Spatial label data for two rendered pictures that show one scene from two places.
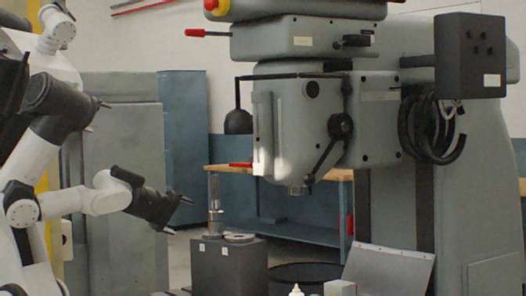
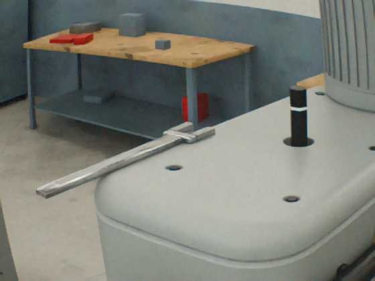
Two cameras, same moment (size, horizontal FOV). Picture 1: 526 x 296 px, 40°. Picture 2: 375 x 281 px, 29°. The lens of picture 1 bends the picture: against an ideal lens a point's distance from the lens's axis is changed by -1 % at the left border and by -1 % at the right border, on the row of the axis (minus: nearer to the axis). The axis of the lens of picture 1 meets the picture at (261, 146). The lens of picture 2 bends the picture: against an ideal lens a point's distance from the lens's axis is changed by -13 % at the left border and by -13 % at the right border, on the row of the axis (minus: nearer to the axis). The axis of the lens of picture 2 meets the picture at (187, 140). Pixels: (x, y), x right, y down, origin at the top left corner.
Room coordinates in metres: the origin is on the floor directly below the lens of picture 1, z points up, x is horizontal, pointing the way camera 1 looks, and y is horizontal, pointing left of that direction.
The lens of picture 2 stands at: (1.13, 0.15, 2.17)
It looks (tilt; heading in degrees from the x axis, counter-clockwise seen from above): 19 degrees down; 351
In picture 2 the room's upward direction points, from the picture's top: 3 degrees counter-clockwise
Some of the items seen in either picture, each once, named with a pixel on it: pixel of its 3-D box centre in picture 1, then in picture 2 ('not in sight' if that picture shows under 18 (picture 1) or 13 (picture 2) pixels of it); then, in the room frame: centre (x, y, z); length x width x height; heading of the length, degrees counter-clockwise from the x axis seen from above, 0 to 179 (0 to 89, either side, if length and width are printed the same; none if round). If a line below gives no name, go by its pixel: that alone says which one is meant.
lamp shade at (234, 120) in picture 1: (238, 120); not in sight; (1.77, 0.05, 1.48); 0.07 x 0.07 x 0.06
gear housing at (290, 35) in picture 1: (305, 41); not in sight; (1.94, -0.12, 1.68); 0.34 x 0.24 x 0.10; 129
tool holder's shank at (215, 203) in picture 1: (215, 193); not in sight; (2.25, 0.15, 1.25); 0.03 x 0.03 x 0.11
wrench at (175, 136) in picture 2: not in sight; (123, 159); (1.90, 0.10, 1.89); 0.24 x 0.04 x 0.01; 130
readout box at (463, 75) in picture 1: (472, 56); not in sight; (1.84, -0.53, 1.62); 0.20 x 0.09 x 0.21; 129
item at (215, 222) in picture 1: (216, 223); not in sight; (2.25, 0.15, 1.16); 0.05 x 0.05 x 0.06
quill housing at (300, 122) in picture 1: (297, 121); not in sight; (1.92, -0.09, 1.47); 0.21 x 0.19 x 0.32; 39
